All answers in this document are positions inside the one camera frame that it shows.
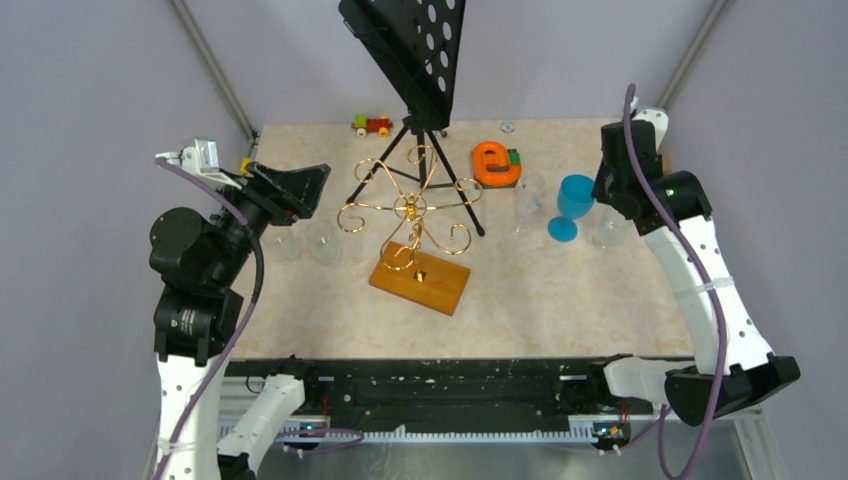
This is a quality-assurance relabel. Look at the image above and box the yellow corner clamp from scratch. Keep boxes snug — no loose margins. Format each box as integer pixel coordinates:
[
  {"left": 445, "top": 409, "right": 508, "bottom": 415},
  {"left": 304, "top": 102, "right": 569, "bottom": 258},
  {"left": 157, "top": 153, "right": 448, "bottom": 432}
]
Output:
[{"left": 239, "top": 157, "right": 252, "bottom": 176}]

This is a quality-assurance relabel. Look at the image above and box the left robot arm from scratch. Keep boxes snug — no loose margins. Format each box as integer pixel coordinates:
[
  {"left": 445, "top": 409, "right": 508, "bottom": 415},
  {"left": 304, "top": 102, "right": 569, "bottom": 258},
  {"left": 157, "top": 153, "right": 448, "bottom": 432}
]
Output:
[{"left": 149, "top": 162, "right": 331, "bottom": 479}]

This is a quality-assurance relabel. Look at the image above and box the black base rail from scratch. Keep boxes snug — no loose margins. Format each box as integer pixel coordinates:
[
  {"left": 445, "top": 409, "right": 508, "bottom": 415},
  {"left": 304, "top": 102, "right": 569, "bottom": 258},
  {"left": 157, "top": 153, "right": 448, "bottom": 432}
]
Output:
[{"left": 225, "top": 356, "right": 677, "bottom": 439}]

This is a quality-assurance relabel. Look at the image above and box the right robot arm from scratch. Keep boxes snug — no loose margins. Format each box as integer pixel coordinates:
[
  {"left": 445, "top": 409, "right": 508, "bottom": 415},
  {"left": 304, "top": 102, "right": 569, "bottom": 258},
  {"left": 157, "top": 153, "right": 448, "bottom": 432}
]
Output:
[{"left": 586, "top": 119, "right": 801, "bottom": 426}]

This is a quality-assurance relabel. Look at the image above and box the blue plastic wine glass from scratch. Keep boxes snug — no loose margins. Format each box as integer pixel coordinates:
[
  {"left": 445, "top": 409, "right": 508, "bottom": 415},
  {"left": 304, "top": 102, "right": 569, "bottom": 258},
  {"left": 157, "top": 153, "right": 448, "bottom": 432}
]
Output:
[{"left": 547, "top": 174, "right": 594, "bottom": 243}]

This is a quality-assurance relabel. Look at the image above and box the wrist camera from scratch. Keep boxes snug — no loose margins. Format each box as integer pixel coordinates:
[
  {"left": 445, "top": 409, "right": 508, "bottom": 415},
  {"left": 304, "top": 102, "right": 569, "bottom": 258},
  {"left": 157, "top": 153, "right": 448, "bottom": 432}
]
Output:
[
  {"left": 154, "top": 138, "right": 244, "bottom": 190},
  {"left": 630, "top": 96, "right": 670, "bottom": 148}
]

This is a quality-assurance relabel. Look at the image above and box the clear wine glass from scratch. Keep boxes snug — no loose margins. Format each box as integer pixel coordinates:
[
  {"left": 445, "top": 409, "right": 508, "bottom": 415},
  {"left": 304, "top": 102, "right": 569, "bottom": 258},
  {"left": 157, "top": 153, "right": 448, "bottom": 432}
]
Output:
[
  {"left": 272, "top": 229, "right": 302, "bottom": 263},
  {"left": 304, "top": 220, "right": 342, "bottom": 265},
  {"left": 591, "top": 208, "right": 634, "bottom": 250},
  {"left": 513, "top": 172, "right": 546, "bottom": 234}
]

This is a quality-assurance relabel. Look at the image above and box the colourful toy train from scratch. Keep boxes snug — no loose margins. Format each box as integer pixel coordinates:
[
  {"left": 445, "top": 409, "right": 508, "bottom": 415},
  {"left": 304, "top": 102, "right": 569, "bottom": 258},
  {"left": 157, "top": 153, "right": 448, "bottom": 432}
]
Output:
[{"left": 351, "top": 114, "right": 393, "bottom": 137}]

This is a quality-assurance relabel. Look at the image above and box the orange tape dispenser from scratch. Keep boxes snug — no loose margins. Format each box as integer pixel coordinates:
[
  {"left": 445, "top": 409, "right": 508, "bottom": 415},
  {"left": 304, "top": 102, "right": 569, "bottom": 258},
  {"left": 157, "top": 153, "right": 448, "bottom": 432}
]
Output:
[{"left": 471, "top": 141, "right": 522, "bottom": 189}]

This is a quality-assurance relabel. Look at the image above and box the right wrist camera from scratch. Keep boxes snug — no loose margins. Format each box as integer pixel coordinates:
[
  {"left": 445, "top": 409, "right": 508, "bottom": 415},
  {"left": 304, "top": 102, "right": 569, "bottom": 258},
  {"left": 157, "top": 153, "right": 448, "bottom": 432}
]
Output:
[{"left": 630, "top": 96, "right": 670, "bottom": 148}]

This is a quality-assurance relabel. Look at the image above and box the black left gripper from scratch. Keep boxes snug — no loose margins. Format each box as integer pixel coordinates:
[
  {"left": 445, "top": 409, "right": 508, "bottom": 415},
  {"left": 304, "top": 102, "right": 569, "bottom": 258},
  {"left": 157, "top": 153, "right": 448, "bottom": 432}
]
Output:
[{"left": 210, "top": 157, "right": 331, "bottom": 283}]

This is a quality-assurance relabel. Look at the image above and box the gold wire glass rack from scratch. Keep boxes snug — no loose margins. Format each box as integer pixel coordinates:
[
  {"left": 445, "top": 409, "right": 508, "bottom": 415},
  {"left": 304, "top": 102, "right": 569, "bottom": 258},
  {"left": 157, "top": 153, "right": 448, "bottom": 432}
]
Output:
[{"left": 336, "top": 143, "right": 483, "bottom": 261}]

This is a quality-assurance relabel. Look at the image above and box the black music stand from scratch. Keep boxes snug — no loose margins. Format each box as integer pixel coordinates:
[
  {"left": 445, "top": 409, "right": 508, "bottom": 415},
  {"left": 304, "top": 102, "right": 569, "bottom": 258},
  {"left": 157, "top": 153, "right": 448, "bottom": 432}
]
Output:
[{"left": 337, "top": 0, "right": 486, "bottom": 237}]

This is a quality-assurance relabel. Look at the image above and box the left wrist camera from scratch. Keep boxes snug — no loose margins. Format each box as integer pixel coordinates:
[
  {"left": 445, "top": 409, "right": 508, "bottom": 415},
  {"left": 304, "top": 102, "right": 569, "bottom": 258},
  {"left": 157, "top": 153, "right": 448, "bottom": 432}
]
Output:
[{"left": 154, "top": 138, "right": 244, "bottom": 190}]

